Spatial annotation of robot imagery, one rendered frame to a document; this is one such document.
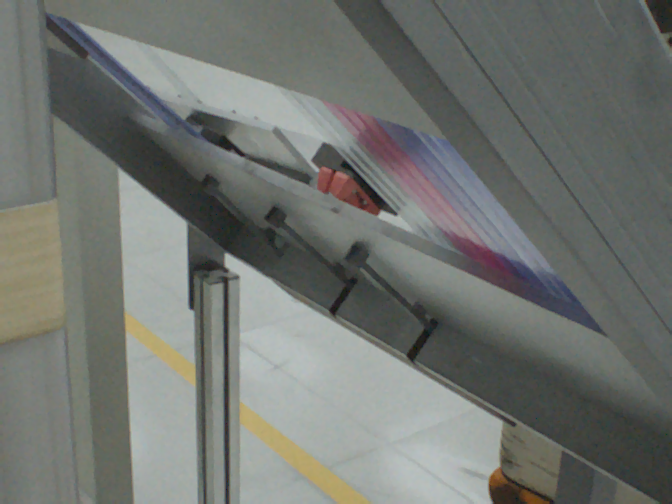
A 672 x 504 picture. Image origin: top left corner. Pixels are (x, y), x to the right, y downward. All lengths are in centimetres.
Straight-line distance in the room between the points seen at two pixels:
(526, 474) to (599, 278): 139
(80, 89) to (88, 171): 26
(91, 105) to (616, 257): 70
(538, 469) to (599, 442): 93
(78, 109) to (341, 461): 117
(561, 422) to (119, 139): 49
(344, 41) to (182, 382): 187
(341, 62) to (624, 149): 15
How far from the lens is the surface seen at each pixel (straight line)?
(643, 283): 32
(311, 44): 40
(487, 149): 25
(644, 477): 71
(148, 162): 98
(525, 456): 167
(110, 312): 125
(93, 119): 94
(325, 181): 101
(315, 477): 189
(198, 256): 111
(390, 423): 207
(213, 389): 115
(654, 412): 65
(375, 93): 40
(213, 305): 110
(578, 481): 135
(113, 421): 132
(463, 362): 81
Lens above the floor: 107
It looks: 21 degrees down
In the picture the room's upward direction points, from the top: 2 degrees clockwise
